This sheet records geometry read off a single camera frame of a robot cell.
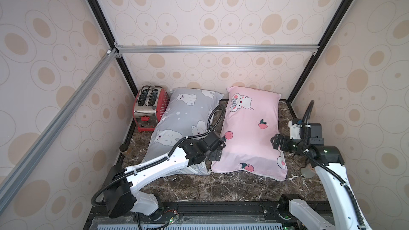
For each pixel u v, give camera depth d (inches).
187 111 36.4
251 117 38.5
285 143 25.2
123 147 33.5
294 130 25.9
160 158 18.5
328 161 18.2
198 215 28.7
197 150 20.9
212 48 35.4
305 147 20.8
